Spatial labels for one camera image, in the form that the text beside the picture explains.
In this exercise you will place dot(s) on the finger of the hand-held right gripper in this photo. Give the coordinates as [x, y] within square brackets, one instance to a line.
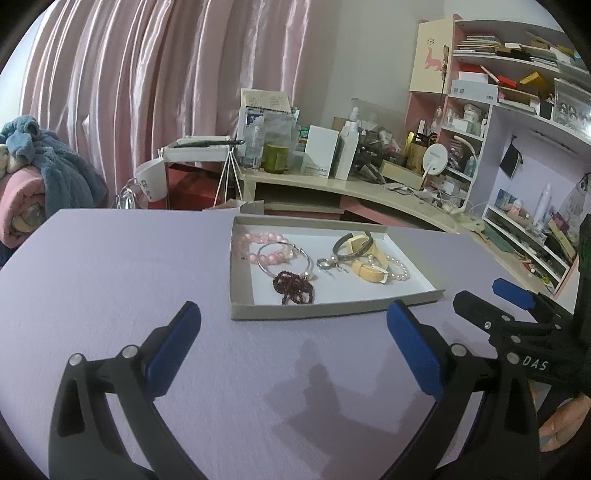
[475, 308]
[512, 291]

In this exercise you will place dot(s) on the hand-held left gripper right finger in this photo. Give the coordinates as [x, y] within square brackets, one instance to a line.
[415, 350]

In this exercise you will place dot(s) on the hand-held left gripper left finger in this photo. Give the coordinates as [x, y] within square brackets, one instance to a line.
[175, 344]

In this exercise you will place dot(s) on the shallow cardboard tray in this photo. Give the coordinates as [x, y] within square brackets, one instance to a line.
[337, 290]

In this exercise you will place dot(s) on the thin silver hoop bangle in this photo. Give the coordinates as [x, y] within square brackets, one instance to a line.
[259, 263]

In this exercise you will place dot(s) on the pearl earring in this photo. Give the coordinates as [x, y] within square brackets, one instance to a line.
[308, 276]

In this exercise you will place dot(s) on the wide silver bangle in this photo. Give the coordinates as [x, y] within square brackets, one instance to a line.
[339, 244]

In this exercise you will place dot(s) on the person's right hand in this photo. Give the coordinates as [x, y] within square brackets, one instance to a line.
[561, 429]

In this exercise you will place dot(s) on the white desk organizer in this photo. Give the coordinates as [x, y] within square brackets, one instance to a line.
[521, 240]

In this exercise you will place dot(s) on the silver charm earrings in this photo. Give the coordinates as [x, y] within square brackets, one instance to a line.
[339, 268]

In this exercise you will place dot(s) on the round white mirror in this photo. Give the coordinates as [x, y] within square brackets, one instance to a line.
[435, 159]

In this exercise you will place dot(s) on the flat beige box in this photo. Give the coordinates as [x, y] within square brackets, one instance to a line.
[399, 171]

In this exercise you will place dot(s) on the pink white shelf unit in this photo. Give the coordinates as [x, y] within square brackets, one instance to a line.
[535, 134]

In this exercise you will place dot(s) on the white printed bucket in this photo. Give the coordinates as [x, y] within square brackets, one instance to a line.
[151, 182]

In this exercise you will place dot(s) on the curved beige desk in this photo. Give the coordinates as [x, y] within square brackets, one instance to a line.
[351, 190]

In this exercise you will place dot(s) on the white folding tray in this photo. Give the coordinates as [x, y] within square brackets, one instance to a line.
[198, 148]

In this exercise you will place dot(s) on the tall white green box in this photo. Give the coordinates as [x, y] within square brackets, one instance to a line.
[346, 152]

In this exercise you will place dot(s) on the green glass jar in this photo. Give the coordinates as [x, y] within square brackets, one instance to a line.
[276, 159]

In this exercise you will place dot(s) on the blue fleece blanket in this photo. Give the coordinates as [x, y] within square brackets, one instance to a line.
[60, 166]

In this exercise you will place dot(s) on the pink blanket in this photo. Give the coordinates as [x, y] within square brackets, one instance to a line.
[21, 194]

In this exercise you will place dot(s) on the white carton box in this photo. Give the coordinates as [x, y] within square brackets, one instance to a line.
[321, 150]

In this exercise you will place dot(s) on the white spray bottle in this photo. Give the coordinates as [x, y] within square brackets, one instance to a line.
[354, 115]

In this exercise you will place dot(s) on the cabinet door with animal print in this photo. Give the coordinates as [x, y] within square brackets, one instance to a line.
[431, 55]

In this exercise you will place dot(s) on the pink curtain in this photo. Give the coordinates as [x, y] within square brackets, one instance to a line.
[161, 83]

